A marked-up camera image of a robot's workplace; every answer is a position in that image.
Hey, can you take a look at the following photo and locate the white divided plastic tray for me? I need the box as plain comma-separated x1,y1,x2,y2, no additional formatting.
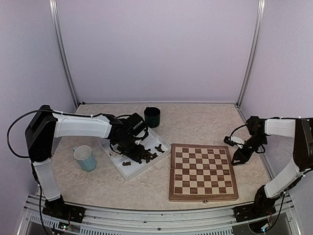
99,128,171,181

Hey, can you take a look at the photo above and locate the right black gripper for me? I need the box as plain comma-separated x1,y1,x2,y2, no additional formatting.
231,135,267,165

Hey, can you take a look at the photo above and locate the light blue cup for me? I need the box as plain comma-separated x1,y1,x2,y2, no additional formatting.
73,145,96,172

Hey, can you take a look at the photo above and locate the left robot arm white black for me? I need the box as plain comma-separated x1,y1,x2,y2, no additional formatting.
25,105,149,218

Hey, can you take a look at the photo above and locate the aluminium frame post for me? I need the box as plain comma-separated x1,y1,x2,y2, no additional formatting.
236,0,266,109
48,0,80,108

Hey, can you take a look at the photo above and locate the wooden chess board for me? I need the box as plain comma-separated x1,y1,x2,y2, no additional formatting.
169,143,239,202

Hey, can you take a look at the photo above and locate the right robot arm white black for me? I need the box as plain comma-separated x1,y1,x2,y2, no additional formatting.
224,116,313,217

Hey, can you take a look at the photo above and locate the pile of dark chess pieces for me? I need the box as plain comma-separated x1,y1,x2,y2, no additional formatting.
141,149,158,163

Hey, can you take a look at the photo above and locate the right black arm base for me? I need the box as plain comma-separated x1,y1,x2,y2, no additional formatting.
233,186,280,222

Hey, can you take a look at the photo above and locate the dark chess piece pair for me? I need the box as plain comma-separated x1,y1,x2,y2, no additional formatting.
155,144,165,153

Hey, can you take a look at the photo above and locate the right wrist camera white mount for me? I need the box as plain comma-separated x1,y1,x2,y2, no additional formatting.
224,136,245,148

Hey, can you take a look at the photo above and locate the right aluminium frame post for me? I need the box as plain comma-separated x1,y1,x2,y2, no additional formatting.
236,0,266,109

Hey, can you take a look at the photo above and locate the left aluminium frame post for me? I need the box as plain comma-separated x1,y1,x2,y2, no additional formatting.
48,0,80,108

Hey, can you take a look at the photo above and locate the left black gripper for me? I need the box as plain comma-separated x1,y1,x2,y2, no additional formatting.
115,136,145,162

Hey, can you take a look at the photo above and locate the dark green cup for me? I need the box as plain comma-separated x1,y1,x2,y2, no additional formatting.
144,107,161,128

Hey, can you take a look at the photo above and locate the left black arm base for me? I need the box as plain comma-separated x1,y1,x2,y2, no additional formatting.
43,195,86,223

